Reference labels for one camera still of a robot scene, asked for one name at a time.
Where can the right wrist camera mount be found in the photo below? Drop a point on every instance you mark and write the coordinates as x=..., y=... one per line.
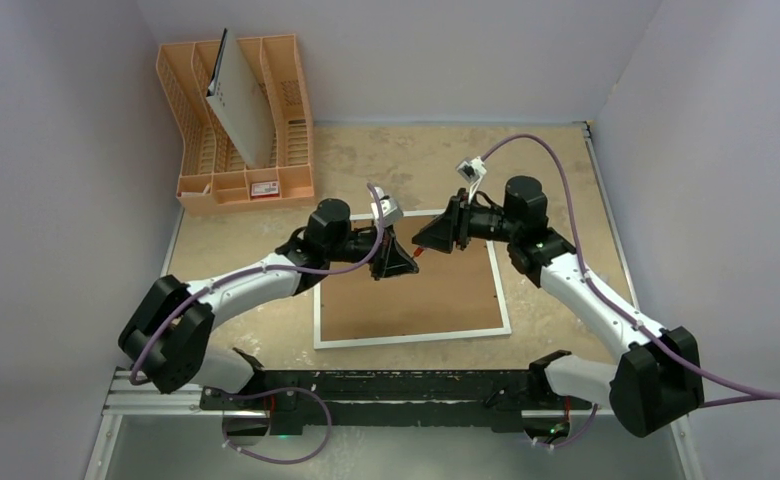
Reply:
x=473, y=171

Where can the orange plastic file organizer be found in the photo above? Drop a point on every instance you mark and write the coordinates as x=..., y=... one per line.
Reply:
x=214, y=178

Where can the white board in organizer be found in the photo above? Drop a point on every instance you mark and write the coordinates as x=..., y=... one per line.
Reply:
x=240, y=105

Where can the small red white box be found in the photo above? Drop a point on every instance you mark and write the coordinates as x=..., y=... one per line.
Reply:
x=264, y=190

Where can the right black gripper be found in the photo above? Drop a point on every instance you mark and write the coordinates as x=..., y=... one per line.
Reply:
x=461, y=220

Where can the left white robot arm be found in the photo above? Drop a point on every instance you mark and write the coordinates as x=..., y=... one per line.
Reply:
x=167, y=337

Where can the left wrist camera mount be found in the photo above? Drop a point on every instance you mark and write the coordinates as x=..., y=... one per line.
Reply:
x=386, y=209

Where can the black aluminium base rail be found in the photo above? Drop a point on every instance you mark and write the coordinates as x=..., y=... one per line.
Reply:
x=503, y=401

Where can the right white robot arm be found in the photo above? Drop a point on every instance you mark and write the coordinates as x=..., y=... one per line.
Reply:
x=653, y=382

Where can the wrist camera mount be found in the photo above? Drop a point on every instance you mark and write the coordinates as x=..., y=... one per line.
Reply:
x=386, y=209
x=473, y=171

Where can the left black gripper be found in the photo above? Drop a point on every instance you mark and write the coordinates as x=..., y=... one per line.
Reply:
x=391, y=259

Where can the white picture frame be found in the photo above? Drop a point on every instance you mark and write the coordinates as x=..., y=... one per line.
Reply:
x=456, y=296

